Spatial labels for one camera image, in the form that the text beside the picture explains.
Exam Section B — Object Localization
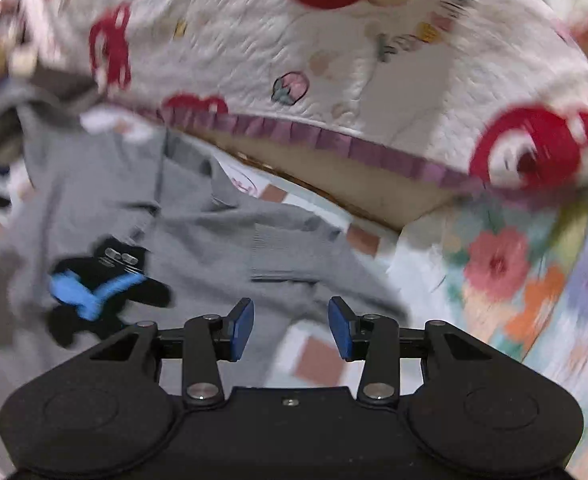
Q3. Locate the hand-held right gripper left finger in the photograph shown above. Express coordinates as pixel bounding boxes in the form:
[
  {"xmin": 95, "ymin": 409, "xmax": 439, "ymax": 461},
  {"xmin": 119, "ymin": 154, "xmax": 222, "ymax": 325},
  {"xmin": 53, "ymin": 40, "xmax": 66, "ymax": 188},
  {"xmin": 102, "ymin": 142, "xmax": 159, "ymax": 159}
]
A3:
[{"xmin": 89, "ymin": 297, "xmax": 255, "ymax": 407}]

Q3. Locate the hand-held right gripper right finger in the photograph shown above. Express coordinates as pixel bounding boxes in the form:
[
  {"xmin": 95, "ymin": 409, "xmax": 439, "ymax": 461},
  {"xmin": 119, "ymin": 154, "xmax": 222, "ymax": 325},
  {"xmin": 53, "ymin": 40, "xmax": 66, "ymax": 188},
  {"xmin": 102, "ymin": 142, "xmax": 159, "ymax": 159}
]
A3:
[{"xmin": 328, "ymin": 296, "xmax": 482, "ymax": 407}]

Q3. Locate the grey knit sweater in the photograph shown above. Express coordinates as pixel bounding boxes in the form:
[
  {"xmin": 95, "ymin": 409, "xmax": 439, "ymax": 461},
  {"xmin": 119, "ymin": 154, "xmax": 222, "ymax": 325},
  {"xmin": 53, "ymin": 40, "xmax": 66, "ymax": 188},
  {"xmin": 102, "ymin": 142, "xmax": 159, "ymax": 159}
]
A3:
[{"xmin": 0, "ymin": 85, "xmax": 410, "ymax": 391}]

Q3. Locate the pastel checkered blanket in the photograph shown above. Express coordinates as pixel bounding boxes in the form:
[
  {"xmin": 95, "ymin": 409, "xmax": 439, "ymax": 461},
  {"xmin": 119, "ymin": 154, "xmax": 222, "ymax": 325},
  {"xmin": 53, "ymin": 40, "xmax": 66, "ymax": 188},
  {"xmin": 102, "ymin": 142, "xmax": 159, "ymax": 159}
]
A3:
[{"xmin": 0, "ymin": 110, "xmax": 405, "ymax": 391}]

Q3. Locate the colourful floral blanket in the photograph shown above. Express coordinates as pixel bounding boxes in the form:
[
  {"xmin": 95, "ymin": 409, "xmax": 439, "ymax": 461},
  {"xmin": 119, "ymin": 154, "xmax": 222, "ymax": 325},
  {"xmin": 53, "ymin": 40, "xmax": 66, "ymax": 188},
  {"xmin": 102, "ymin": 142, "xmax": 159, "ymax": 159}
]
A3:
[{"xmin": 389, "ymin": 60, "xmax": 588, "ymax": 461}]

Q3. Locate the white bear print quilt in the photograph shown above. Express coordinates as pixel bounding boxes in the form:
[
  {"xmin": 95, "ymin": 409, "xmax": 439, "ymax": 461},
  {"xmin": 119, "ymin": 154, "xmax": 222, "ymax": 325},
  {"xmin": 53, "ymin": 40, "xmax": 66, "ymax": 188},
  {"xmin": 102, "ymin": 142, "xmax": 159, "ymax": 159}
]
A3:
[{"xmin": 4, "ymin": 0, "xmax": 588, "ymax": 201}]

